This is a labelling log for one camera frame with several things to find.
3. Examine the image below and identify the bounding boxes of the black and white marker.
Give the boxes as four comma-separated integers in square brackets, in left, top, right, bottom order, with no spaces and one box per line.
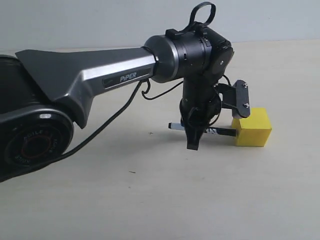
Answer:
[168,122,237,137]

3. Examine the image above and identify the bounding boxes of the yellow cube block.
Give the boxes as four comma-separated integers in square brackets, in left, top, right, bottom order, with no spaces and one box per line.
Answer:
[231,107,272,147]

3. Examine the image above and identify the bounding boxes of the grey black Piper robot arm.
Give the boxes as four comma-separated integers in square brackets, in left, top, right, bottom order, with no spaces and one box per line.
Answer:
[0,27,234,182]

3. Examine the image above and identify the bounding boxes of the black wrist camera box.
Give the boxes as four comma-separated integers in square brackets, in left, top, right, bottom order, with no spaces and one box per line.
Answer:
[216,79,251,119]

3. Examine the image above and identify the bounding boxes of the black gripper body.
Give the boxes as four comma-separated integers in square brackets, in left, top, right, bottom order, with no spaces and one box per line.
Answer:
[179,74,222,128]

